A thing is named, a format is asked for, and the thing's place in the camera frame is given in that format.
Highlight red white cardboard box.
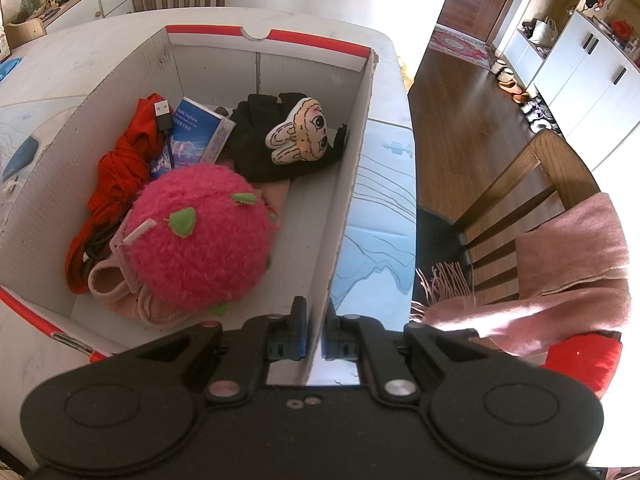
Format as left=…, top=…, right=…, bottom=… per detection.
left=0, top=24, right=378, bottom=386

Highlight red cushion on chair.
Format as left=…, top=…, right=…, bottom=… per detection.
left=542, top=334, right=623, bottom=399

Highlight pink scarf on chair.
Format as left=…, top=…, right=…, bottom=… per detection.
left=421, top=193, right=631, bottom=358

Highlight wooden chair right of table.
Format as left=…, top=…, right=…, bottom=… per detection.
left=411, top=129, right=599, bottom=313

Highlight pink fuzzy strawberry plush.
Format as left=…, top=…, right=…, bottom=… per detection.
left=122, top=162, right=279, bottom=313

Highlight red cloth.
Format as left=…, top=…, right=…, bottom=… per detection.
left=65, top=93, right=165, bottom=295

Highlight blue book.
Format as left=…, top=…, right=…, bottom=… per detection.
left=150, top=96, right=235, bottom=180

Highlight shoes on floor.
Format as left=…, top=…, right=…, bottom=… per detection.
left=489, top=58, right=562, bottom=136

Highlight black USB plug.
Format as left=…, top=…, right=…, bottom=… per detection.
left=154, top=100, right=174, bottom=134

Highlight black glove with cartoon patch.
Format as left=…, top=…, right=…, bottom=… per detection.
left=224, top=92, right=348, bottom=183

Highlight patterned floor rug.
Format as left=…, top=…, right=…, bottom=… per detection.
left=427, top=24, right=494, bottom=70

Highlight blue cloth on table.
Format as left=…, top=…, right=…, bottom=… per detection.
left=0, top=58, right=22, bottom=81

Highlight wooden sideboard with clutter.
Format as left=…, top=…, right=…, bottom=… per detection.
left=0, top=0, right=141, bottom=61

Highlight white cabinet with black handles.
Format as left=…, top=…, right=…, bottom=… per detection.
left=503, top=13, right=639, bottom=171

